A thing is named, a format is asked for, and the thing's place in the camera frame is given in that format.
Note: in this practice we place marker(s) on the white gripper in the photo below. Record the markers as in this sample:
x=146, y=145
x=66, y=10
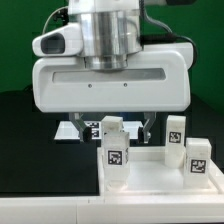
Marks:
x=156, y=80

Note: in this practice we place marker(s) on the white square tabletop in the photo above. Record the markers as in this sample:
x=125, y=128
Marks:
x=149, y=176

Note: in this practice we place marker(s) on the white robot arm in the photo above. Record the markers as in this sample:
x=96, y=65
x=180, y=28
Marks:
x=100, y=62

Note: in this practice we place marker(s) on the white front fence bar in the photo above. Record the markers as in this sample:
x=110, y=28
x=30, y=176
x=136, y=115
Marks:
x=176, y=209

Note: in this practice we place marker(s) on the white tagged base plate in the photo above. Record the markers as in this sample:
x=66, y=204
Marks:
x=67, y=131

